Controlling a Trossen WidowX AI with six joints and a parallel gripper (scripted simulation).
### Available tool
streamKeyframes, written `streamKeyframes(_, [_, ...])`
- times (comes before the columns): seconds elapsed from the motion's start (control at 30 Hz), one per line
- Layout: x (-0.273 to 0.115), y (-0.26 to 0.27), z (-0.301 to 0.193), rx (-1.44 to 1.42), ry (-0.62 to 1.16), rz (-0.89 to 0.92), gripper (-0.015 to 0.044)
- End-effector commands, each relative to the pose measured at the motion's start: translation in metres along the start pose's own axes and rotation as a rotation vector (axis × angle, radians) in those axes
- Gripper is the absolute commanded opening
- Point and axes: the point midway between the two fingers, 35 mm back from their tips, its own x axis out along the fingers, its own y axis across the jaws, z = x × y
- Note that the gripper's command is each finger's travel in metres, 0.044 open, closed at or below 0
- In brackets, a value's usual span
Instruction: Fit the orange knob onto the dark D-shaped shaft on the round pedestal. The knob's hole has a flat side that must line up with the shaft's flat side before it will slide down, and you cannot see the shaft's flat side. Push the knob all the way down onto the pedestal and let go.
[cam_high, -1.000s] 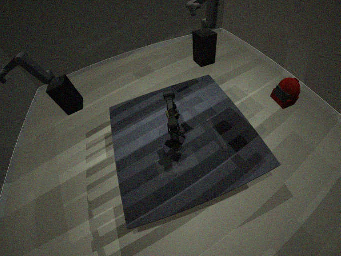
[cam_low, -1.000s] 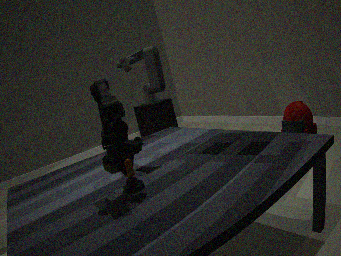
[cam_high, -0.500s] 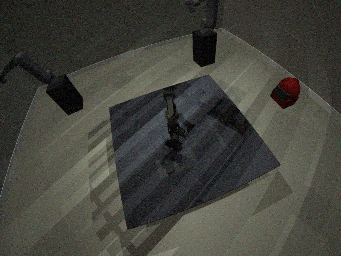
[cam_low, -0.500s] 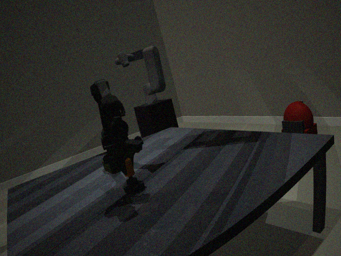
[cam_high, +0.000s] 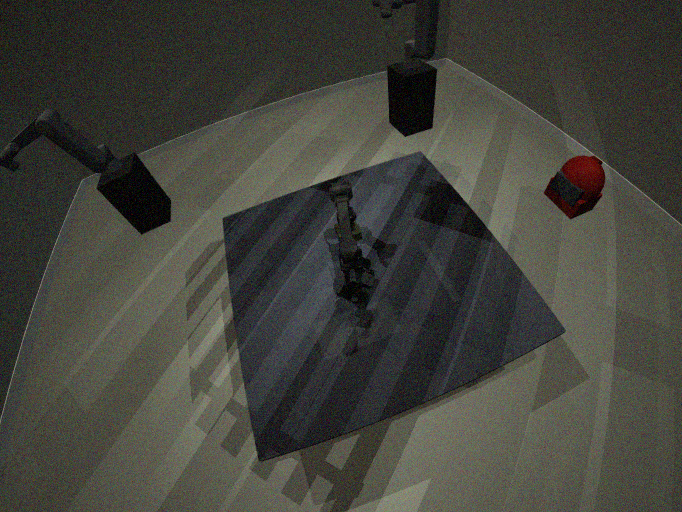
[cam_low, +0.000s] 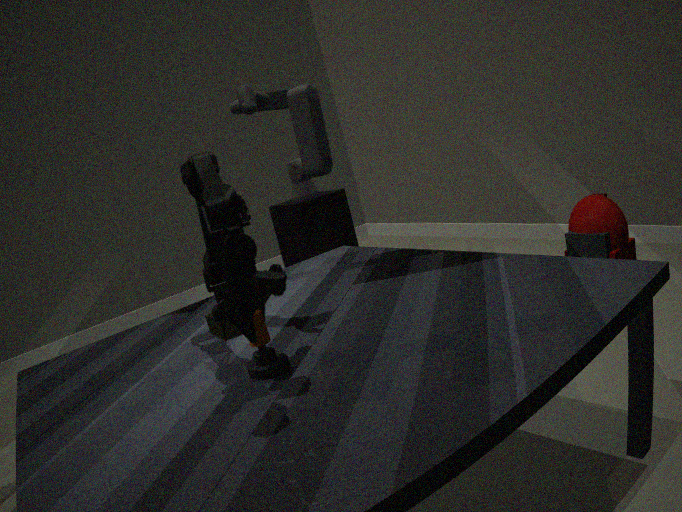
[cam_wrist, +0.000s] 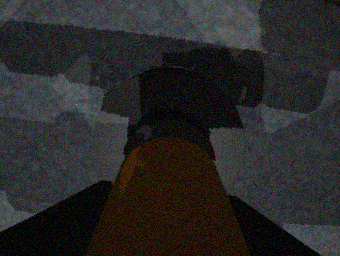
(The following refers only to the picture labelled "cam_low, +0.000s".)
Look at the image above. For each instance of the orange knob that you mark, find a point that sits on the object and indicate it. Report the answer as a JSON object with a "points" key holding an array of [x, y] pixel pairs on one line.
{"points": [[261, 329]]}

